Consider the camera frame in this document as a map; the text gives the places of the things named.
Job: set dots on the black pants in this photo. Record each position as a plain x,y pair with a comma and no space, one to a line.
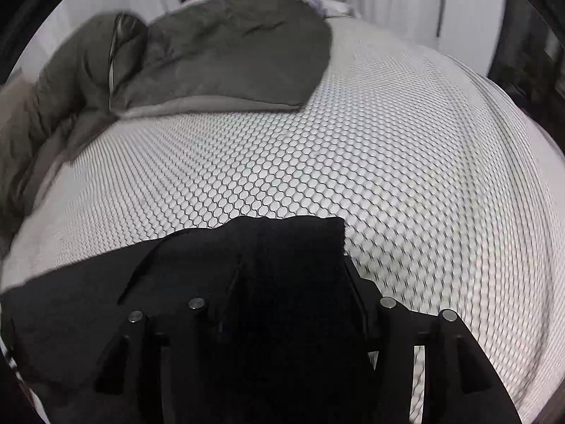
287,274

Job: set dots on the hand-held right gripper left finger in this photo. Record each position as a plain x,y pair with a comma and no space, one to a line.
194,327

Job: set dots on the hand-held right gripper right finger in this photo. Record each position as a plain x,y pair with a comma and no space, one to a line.
393,331

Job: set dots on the glass door wardrobe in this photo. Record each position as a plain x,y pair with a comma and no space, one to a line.
529,53

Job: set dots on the honeycomb patterned bed mattress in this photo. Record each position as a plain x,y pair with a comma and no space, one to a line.
353,163

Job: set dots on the grey duvet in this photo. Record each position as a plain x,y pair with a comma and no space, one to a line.
220,53

